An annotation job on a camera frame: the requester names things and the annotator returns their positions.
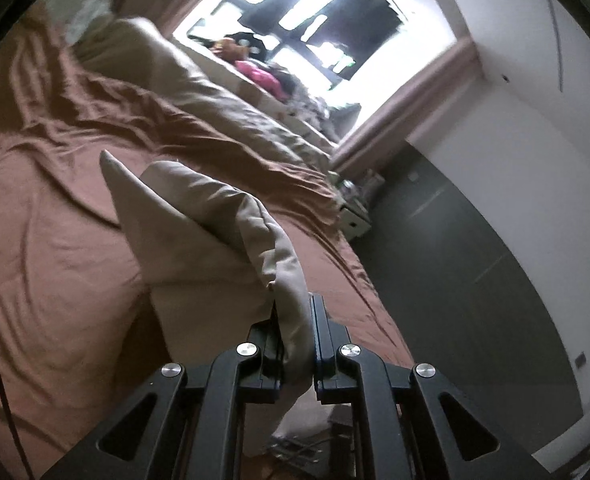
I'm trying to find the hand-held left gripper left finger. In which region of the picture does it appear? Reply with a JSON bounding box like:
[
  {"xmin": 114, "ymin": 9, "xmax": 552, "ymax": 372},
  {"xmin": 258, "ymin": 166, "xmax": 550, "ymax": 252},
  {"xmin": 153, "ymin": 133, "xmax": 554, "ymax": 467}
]
[{"xmin": 40, "ymin": 304, "xmax": 284, "ymax": 480}]

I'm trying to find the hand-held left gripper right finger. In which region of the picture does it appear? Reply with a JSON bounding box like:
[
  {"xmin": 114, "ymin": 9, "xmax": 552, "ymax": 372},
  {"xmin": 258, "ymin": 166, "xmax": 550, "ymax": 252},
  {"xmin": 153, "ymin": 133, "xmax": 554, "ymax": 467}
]
[{"xmin": 310, "ymin": 294, "xmax": 542, "ymax": 480}]

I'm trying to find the white large cloth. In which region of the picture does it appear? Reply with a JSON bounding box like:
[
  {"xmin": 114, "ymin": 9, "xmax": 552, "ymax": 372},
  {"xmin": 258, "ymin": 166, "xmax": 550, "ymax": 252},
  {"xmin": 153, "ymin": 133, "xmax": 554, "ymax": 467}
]
[{"xmin": 99, "ymin": 150, "xmax": 328, "ymax": 442}]

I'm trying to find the white nightstand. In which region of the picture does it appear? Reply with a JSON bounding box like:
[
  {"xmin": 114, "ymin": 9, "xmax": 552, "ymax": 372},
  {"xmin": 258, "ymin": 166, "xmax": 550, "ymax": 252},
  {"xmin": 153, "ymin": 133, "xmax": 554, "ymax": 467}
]
[{"xmin": 331, "ymin": 169, "xmax": 376, "ymax": 242}]

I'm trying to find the pink curtain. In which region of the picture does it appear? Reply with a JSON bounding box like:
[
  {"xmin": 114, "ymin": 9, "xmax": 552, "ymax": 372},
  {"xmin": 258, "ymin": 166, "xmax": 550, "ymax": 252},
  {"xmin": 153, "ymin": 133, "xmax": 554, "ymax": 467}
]
[{"xmin": 329, "ymin": 41, "xmax": 478, "ymax": 175}]

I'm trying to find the brown fleece blanket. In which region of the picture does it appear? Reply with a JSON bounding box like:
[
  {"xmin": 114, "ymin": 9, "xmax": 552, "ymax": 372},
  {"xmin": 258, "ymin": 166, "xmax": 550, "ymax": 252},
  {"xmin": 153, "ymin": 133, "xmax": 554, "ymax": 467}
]
[{"xmin": 0, "ymin": 10, "xmax": 416, "ymax": 480}]

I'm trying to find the pink plush toy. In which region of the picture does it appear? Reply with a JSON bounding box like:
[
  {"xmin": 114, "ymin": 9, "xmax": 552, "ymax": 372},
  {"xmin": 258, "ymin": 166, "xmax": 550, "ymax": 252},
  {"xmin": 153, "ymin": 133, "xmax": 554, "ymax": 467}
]
[{"xmin": 234, "ymin": 59, "xmax": 284, "ymax": 97}]

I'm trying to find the beige duvet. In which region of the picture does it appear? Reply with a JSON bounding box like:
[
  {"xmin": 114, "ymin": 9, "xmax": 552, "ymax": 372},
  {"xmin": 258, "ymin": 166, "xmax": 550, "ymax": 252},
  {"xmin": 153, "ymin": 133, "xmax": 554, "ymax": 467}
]
[{"xmin": 74, "ymin": 16, "xmax": 336, "ymax": 172}]

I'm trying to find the brown plush toy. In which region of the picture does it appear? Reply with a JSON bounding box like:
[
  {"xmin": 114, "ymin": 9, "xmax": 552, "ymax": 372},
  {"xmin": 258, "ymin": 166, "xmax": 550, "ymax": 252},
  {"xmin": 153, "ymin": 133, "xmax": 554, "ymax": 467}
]
[{"xmin": 211, "ymin": 35, "xmax": 249, "ymax": 64}]

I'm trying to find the window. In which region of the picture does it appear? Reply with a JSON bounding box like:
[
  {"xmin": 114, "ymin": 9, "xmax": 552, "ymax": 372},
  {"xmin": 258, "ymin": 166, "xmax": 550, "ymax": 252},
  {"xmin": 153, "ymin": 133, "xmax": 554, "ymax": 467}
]
[{"xmin": 174, "ymin": 0, "xmax": 459, "ymax": 95}]

